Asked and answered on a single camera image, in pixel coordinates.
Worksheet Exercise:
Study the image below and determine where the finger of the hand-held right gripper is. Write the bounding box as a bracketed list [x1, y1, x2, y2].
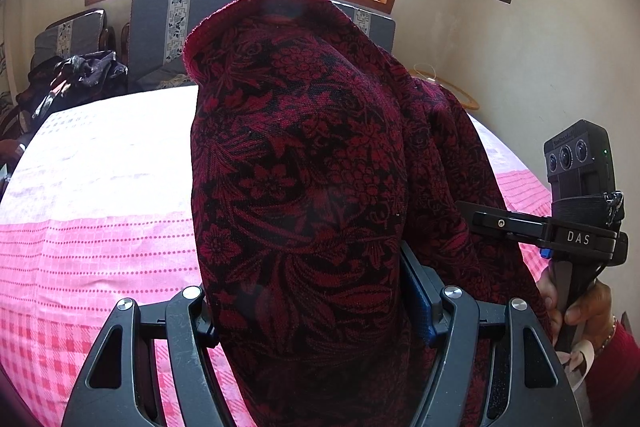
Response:
[455, 201, 551, 253]

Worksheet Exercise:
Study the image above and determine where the person's right hand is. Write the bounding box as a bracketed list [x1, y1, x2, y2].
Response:
[537, 269, 618, 358]

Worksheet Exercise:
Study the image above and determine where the white ribbon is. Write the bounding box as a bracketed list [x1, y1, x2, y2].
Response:
[557, 342, 596, 393]

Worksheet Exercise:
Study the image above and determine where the dark grey sofa cushion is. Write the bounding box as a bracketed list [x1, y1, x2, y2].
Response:
[135, 67, 196, 92]

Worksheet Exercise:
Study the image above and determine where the pile of dark clothes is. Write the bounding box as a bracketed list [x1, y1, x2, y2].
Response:
[17, 49, 130, 120]

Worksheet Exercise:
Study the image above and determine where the grey cushioned wooden armchair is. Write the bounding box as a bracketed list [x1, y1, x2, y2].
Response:
[15, 9, 118, 108]

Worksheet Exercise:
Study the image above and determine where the pink checked bed sheet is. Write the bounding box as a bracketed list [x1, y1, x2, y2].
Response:
[0, 84, 556, 427]

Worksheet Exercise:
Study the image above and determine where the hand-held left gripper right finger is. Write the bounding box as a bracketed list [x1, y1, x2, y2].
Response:
[400, 241, 581, 427]

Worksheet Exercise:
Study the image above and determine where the person's right forearm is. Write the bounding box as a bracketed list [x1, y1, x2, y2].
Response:
[582, 319, 640, 427]

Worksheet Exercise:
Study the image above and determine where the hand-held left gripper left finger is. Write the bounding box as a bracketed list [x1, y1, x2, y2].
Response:
[60, 285, 236, 427]

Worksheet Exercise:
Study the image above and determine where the maroon floral knit sweater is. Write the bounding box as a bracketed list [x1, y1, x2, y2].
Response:
[182, 0, 556, 427]

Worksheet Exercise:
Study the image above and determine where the dark grey patterned sofa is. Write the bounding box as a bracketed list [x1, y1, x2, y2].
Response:
[121, 0, 397, 95]

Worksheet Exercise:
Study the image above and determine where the round wooden stand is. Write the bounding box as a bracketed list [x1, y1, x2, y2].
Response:
[412, 64, 481, 110]

